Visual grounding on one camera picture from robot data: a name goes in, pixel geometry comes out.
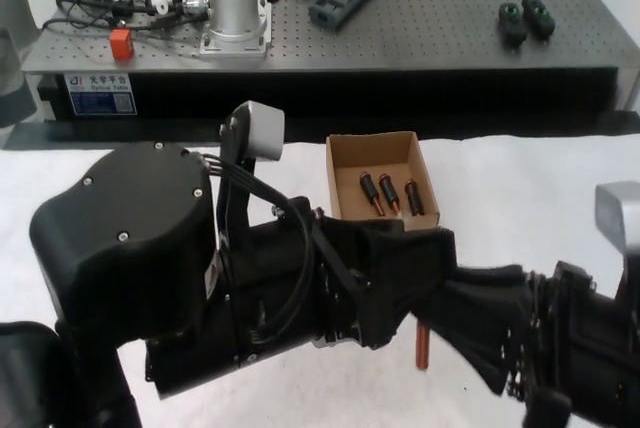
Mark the copper bolt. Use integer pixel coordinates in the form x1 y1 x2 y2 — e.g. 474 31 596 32
414 320 432 372

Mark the cardboard box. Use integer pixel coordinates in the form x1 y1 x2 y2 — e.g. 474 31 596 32
325 130 442 233

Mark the black sleeve with copper bolt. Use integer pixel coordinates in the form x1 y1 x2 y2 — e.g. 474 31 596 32
358 172 385 218
404 178 425 217
378 173 402 214

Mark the metal bench with holes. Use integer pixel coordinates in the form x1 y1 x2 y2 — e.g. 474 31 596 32
21 0 640 122

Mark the black block with green hole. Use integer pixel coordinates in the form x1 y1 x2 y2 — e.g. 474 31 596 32
520 0 557 40
498 1 528 45

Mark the blue label plate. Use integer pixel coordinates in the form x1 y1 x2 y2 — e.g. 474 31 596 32
64 72 137 117

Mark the silver-white machine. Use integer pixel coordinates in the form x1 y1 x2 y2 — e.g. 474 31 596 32
199 0 274 58

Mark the small orange block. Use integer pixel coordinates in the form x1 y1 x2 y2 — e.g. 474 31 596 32
110 29 134 61

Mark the black ribbon cable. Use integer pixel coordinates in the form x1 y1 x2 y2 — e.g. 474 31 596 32
197 151 369 349

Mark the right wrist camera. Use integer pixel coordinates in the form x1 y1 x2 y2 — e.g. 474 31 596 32
593 180 640 255

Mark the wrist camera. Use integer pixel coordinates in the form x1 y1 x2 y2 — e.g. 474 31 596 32
593 180 640 255
219 100 287 163

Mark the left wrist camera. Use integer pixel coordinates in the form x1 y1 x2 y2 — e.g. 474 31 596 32
219 100 287 163

